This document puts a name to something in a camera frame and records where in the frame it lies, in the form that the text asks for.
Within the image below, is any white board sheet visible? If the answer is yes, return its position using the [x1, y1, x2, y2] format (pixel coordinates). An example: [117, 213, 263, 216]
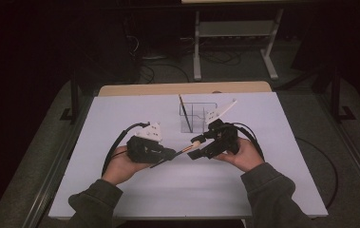
[47, 91, 329, 220]

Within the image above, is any person's right hand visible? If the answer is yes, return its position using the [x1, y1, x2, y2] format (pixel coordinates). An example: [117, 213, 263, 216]
[214, 137, 266, 173]

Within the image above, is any wooden table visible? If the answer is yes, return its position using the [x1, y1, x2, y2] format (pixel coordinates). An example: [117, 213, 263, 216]
[97, 81, 273, 97]

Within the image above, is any metal frame rail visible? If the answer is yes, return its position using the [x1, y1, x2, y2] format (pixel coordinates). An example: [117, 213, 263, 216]
[316, 94, 360, 203]
[22, 94, 93, 228]

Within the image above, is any person's left hand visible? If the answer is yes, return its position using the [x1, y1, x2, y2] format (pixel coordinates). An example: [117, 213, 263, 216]
[101, 144, 152, 186]

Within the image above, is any clear plastic organizer box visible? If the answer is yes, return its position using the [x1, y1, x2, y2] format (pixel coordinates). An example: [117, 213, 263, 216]
[179, 102, 218, 135]

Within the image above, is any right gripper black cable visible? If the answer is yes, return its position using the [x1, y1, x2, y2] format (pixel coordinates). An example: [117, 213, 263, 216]
[233, 122, 339, 210]

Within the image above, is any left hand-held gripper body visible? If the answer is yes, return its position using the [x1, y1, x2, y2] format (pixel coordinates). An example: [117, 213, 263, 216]
[125, 122, 169, 164]

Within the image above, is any black paintbrush with pale tip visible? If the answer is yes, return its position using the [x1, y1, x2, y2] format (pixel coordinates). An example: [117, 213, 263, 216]
[149, 141, 201, 169]

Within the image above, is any black floor cable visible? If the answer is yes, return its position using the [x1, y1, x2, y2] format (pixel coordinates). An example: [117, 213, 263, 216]
[199, 50, 242, 67]
[139, 63, 191, 84]

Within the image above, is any black metal stand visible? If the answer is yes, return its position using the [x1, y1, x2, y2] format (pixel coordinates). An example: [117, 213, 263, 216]
[331, 67, 357, 124]
[59, 70, 82, 125]

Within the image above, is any striped pencil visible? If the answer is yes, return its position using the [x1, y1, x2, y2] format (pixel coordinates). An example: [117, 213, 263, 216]
[178, 93, 194, 133]

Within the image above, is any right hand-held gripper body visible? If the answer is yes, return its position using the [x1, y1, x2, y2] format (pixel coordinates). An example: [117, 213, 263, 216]
[204, 98, 241, 160]

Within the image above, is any white metal stand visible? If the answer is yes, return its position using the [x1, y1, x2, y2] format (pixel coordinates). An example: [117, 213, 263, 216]
[192, 9, 285, 82]

